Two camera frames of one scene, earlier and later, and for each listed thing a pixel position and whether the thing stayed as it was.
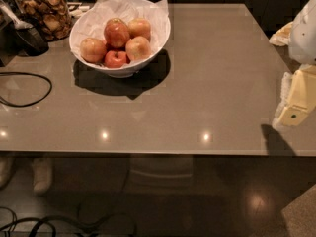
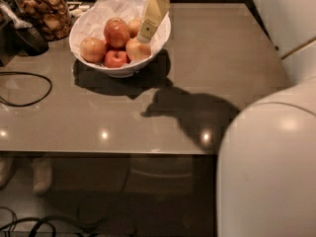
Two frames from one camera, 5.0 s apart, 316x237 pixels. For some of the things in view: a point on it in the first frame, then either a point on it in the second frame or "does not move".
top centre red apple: [117, 33] does not move
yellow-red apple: [139, 27] does not move
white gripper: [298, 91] → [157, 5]
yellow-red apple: [137, 47] does not move
